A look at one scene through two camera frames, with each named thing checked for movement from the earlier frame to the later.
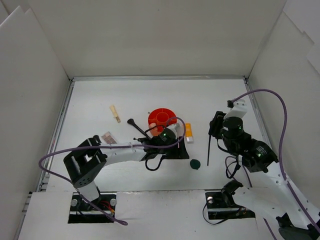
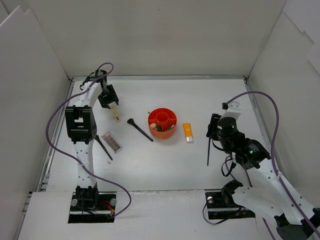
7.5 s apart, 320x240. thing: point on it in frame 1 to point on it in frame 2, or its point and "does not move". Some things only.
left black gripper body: (180, 152) to (108, 99)
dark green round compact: (195, 164) to (159, 129)
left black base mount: (81, 211) does not move
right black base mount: (222, 204) does not move
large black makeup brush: (131, 121) does not move
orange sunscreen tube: (189, 133) does not move
